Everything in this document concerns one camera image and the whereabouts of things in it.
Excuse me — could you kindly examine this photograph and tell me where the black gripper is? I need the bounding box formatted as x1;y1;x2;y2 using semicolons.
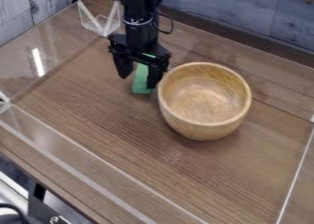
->
108;33;171;89

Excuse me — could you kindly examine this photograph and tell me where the green rectangular stick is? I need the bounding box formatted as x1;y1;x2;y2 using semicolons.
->
132;63;152;95

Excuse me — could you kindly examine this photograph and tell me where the wooden bowl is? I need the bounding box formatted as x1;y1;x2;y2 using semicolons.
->
158;62;253;140

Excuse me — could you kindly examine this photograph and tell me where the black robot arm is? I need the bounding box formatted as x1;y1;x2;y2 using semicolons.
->
108;0;174;89

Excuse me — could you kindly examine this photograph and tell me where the clear acrylic corner bracket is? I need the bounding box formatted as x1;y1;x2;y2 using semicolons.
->
77;1;122;38

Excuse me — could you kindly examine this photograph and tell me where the clear acrylic front wall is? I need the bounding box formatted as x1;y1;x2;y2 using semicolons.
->
0;103;208;224

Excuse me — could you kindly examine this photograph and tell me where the black table leg bracket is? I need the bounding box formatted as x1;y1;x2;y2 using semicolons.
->
27;182;71;224

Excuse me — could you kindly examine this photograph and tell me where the black cable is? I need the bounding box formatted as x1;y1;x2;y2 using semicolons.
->
0;203;29;224

